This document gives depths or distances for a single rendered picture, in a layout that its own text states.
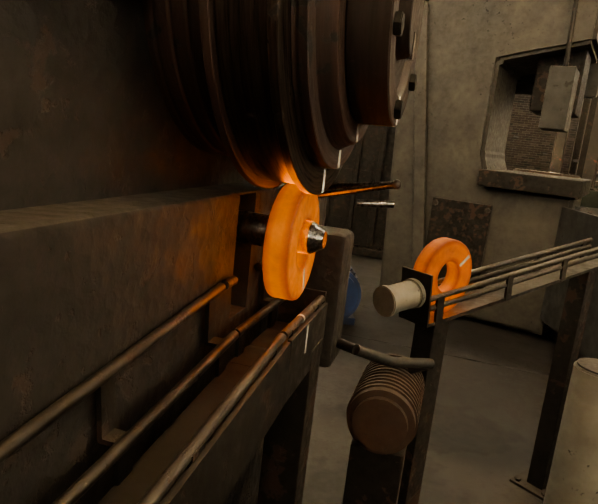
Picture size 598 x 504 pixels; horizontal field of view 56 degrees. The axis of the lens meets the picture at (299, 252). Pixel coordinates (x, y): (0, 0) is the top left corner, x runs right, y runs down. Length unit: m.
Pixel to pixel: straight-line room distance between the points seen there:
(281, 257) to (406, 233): 2.85
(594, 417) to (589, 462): 0.11
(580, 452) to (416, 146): 2.32
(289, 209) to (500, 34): 2.83
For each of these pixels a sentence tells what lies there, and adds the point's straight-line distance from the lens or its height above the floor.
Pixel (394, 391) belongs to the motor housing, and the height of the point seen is 0.53.
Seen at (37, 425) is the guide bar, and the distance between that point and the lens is 0.46.
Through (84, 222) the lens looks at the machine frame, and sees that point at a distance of 0.47.
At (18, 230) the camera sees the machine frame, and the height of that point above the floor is 0.87.
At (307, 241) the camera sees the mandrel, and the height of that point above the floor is 0.82.
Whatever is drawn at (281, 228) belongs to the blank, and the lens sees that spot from 0.68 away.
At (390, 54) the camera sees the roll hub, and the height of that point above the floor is 1.04.
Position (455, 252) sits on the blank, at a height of 0.76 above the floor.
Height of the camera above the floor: 0.95
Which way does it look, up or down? 11 degrees down
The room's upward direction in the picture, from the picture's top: 6 degrees clockwise
